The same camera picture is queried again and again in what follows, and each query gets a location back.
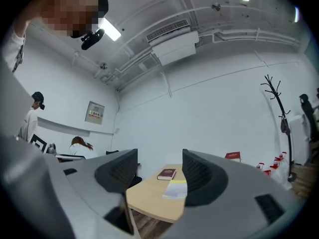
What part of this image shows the maroon hardcover book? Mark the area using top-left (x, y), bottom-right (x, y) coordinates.
top-left (157, 168), bottom-right (176, 181)

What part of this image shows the person's star-print shirt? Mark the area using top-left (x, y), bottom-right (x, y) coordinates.
top-left (1, 30), bottom-right (27, 73)

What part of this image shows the brown hanging bag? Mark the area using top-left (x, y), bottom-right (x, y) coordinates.
top-left (280, 115), bottom-right (292, 134)

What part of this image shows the red hardcover book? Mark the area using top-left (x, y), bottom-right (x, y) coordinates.
top-left (224, 151), bottom-right (242, 163)

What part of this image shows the grey wall electrical panel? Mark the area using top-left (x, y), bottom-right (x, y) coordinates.
top-left (84, 100), bottom-right (105, 126)

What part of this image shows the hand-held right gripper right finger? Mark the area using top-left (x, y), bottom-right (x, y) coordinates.
top-left (161, 148), bottom-right (309, 239)

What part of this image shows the white wall shelf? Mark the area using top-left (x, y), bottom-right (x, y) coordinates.
top-left (37, 117), bottom-right (115, 137)

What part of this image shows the bundle of white ceiling pipes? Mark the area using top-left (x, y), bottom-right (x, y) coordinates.
top-left (74, 0), bottom-right (302, 99)

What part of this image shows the black cap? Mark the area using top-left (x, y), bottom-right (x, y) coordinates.
top-left (70, 0), bottom-right (110, 39)

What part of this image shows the black head camera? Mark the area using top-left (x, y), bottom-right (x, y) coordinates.
top-left (81, 28), bottom-right (105, 51)

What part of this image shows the black coat rack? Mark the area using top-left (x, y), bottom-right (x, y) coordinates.
top-left (260, 74), bottom-right (298, 183)

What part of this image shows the person's head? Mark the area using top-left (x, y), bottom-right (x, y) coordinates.
top-left (14, 0), bottom-right (110, 39)

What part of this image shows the yellow covered booklet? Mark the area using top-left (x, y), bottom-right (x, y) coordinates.
top-left (161, 180), bottom-right (187, 201)

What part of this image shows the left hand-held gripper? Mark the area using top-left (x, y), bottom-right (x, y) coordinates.
top-left (29, 132), bottom-right (57, 155)

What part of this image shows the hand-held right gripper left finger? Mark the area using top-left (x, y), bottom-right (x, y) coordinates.
top-left (44, 148), bottom-right (142, 239)

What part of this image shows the black office chair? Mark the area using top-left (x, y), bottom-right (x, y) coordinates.
top-left (299, 93), bottom-right (319, 144)
top-left (106, 149), bottom-right (143, 188)

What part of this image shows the white cabinet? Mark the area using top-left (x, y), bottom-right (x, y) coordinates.
top-left (289, 115), bottom-right (312, 166)

